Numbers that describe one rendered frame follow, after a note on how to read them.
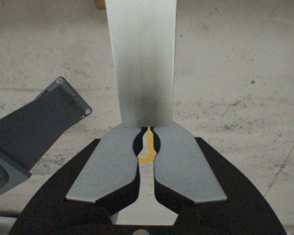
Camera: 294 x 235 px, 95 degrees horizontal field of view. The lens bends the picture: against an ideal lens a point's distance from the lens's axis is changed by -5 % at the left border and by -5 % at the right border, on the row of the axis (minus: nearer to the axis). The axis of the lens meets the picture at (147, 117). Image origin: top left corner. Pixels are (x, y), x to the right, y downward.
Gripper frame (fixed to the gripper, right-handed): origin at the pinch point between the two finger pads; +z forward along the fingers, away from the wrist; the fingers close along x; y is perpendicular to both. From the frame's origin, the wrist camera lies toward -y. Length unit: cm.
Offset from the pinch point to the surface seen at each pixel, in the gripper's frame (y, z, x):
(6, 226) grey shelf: 209, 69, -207
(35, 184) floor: 129, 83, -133
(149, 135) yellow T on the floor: 63, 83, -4
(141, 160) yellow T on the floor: 91, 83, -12
